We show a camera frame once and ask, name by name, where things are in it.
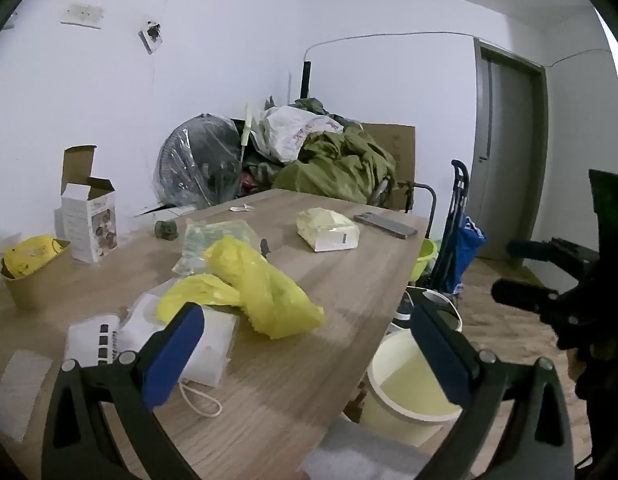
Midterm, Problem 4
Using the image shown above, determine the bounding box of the white plastic shopping bag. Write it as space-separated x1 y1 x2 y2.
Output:
256 105 345 163

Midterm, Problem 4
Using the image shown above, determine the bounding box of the brown paper cup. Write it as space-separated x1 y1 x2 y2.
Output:
0 240 72 311

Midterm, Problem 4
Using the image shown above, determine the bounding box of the open white carton box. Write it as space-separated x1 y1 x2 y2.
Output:
60 145 119 264

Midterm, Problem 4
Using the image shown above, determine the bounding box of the wall cable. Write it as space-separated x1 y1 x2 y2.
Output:
304 30 612 67

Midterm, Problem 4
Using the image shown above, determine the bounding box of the white string loop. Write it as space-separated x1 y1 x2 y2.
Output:
178 381 223 417

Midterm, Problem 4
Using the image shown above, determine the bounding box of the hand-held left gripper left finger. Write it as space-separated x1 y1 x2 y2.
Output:
42 302 205 480

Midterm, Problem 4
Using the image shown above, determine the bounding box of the large yellow plastic bag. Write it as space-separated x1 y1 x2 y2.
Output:
204 236 326 340

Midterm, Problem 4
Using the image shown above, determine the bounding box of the blue shopping trolley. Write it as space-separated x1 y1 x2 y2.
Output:
429 159 488 295

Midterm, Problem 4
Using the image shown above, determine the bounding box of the cream plastic bucket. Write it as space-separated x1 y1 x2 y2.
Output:
360 330 464 447

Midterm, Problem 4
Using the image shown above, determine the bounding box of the grey door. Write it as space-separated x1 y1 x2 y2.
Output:
473 37 548 263

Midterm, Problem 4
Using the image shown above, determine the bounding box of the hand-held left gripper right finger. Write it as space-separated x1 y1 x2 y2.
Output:
410 301 574 480

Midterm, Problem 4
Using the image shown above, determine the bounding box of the broken wall outlet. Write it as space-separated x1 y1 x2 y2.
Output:
138 19 165 55

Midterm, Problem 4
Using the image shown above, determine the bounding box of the person's right forearm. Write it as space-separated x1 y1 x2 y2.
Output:
569 340 618 466

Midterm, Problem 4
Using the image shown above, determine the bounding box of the olive green clothing pile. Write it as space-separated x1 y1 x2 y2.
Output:
241 96 399 206

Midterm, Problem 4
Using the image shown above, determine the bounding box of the light green bucket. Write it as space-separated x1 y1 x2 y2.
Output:
410 238 439 283

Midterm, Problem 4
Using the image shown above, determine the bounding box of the yellow plastic wrapper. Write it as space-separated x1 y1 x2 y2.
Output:
156 274 241 324

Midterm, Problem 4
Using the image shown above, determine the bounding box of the white soft packet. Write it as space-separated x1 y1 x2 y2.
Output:
181 305 240 389

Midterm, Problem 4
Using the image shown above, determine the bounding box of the printed clear plastic bag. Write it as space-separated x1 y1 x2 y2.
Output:
171 219 260 277

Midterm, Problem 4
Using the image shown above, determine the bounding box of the white tape strip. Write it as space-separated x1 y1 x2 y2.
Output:
0 349 54 445

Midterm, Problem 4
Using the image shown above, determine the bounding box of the fan wrapped in plastic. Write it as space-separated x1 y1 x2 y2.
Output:
153 113 244 208

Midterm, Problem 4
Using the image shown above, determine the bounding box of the white bucket with dark lid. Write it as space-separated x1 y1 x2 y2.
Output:
389 287 464 333

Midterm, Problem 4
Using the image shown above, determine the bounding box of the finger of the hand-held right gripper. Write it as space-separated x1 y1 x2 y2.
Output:
506 239 590 267
491 279 556 312

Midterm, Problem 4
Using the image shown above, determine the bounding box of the metal folding chair frame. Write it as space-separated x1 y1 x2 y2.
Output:
396 180 438 241

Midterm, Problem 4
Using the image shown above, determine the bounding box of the brown cardboard box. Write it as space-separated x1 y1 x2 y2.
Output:
361 122 417 213

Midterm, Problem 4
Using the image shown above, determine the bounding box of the pale yellow paper packet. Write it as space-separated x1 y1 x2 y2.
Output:
295 207 361 253

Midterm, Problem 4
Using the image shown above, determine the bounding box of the white tray with black squares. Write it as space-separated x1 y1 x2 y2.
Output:
66 312 123 367

